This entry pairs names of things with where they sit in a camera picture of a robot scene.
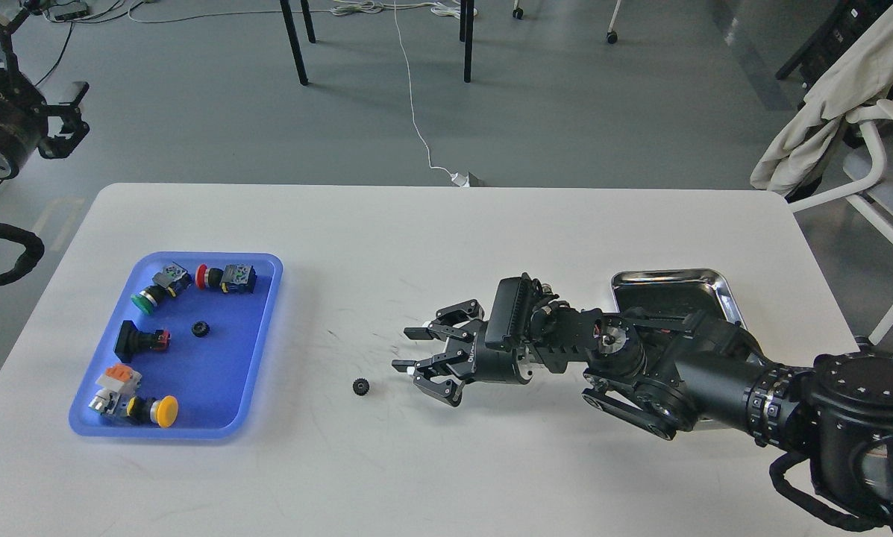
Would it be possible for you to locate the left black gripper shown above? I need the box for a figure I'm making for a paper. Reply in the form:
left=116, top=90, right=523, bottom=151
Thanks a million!
left=0, top=9, right=90, bottom=179

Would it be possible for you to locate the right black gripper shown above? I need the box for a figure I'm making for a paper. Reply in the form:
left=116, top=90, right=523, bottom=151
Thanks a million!
left=392, top=299, right=533, bottom=407

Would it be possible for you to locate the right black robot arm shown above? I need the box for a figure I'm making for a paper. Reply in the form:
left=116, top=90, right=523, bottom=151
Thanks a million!
left=392, top=273, right=893, bottom=533

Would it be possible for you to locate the black power strip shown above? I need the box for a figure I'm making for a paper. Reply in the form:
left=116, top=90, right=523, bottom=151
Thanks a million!
left=46, top=1, right=91, bottom=22

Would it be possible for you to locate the white power adapter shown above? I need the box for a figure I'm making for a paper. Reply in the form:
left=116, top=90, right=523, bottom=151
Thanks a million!
left=451, top=172, right=485, bottom=188

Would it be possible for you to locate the blue plastic tray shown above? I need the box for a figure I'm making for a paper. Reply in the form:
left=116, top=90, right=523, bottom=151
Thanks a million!
left=69, top=251, right=283, bottom=441

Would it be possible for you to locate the silver metal tray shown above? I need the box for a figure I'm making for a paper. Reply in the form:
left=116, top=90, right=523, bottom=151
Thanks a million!
left=611, top=268, right=745, bottom=336

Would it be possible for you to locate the black table leg left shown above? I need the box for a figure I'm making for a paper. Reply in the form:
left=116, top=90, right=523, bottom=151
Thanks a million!
left=278, top=0, right=317, bottom=87

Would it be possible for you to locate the black table leg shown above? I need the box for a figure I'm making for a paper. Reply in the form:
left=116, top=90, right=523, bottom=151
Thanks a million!
left=460, top=0, right=474, bottom=83
left=278, top=0, right=317, bottom=87

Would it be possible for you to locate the orange white contact block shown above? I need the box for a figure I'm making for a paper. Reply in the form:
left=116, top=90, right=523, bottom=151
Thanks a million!
left=97, top=362, right=142, bottom=395

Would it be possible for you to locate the yellow mushroom push button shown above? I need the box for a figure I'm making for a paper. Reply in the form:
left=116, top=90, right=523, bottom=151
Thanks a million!
left=88, top=395, right=179, bottom=428

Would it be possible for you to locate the black table leg right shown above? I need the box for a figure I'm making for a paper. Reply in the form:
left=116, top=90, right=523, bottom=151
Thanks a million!
left=460, top=0, right=474, bottom=83

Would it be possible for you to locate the black floor cable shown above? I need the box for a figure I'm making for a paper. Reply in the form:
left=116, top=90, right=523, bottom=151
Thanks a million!
left=0, top=0, right=130, bottom=277

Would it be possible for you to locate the white floor cable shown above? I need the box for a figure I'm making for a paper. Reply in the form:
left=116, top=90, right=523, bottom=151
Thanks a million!
left=128, top=0, right=478, bottom=180

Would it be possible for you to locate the green push button switch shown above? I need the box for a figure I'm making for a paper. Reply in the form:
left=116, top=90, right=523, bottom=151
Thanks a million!
left=130, top=263, right=192, bottom=315

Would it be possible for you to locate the red push button switch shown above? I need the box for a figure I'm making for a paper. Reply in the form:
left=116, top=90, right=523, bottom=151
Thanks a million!
left=193, top=264, right=257, bottom=295

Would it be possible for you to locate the black selector switch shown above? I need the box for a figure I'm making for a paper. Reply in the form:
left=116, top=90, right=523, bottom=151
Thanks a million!
left=114, top=320, right=171, bottom=364

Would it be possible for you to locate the white chair frame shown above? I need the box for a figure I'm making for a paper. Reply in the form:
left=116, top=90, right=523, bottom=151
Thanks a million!
left=789, top=98, right=893, bottom=344

